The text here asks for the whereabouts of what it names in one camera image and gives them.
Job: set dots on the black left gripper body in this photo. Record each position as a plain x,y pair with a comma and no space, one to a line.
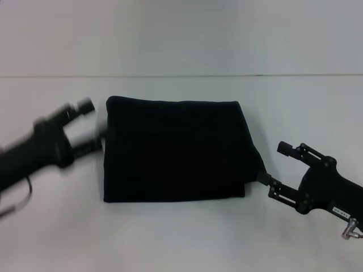
34,153

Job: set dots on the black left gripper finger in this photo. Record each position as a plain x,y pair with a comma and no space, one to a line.
88,146
78,109

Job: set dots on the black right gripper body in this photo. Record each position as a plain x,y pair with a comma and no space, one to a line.
329,187

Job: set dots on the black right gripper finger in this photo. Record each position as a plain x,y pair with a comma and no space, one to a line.
297,153
280,192

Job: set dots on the black shirt with FREE print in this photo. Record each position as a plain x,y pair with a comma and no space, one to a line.
175,150

